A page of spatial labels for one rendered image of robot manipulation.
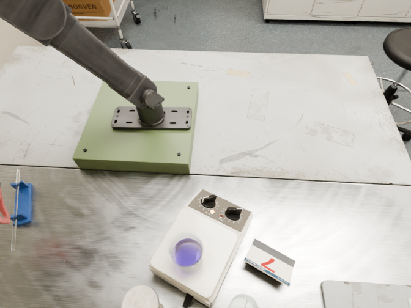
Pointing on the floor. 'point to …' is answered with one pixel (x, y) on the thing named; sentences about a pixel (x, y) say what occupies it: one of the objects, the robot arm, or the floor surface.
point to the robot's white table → (220, 113)
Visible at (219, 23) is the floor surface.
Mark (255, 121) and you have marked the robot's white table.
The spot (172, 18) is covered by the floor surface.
